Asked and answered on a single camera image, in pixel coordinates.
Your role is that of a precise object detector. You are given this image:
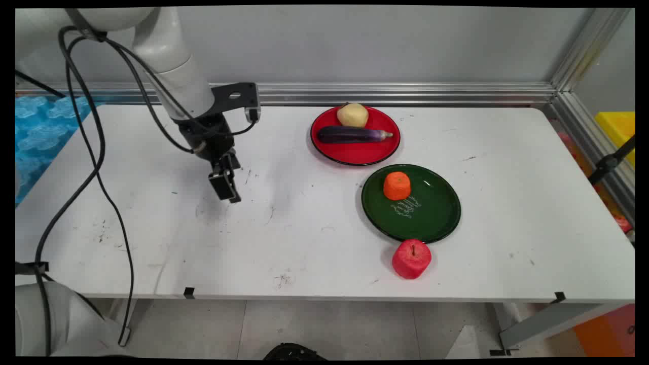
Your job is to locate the orange box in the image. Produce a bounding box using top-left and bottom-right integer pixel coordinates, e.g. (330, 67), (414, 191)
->
(573, 304), (635, 357)

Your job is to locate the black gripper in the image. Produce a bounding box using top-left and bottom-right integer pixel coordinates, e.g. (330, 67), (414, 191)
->
(177, 113), (242, 204)

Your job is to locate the blue bubble mat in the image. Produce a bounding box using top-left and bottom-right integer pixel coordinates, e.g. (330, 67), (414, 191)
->
(15, 96), (102, 205)

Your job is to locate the yellow toy potato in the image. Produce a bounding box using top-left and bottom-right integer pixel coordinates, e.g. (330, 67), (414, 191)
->
(337, 102), (370, 128)

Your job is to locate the red round plate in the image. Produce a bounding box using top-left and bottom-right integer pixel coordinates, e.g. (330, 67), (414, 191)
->
(310, 105), (401, 166)

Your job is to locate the red toy apple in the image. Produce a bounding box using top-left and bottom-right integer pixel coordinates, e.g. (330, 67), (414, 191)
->
(391, 239), (432, 280)

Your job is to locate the thick black cable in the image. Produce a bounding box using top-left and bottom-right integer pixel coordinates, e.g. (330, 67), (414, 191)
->
(33, 26), (107, 357)

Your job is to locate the orange toy fruit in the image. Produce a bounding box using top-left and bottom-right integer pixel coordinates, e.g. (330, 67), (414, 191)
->
(383, 171), (412, 201)

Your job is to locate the purple toy eggplant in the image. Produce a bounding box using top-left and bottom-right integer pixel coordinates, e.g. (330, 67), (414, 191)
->
(317, 125), (394, 144)

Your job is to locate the thin black cable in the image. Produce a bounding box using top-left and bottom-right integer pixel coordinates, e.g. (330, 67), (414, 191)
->
(65, 35), (257, 347)

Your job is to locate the upright aluminium frame post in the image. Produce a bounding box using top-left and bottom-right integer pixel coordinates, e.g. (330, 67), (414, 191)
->
(550, 7), (632, 93)

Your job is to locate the slanted aluminium frame rail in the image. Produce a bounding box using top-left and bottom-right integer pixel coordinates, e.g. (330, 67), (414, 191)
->
(542, 91), (635, 226)

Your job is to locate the yellow plastic box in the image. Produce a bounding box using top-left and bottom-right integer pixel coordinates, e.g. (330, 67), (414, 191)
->
(594, 111), (635, 168)

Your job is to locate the black round object on floor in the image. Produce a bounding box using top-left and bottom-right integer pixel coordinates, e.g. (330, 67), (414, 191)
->
(263, 343), (328, 361)

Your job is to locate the green round plate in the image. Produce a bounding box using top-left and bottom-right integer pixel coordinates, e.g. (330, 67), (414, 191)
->
(361, 164), (461, 244)

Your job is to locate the grey metal table leg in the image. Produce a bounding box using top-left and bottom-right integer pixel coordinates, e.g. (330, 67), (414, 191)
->
(489, 303), (622, 356)

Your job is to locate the horizontal aluminium frame rail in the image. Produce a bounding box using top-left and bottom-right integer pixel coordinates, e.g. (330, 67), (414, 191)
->
(15, 82), (557, 107)

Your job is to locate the black strap on arm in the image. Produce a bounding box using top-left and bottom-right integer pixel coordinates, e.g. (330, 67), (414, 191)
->
(15, 261), (50, 275)

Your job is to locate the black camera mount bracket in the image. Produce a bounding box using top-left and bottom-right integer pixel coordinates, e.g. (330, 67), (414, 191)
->
(210, 82), (262, 123)

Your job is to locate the black stand rod with clamp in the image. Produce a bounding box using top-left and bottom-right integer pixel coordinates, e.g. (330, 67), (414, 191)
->
(588, 135), (635, 186)

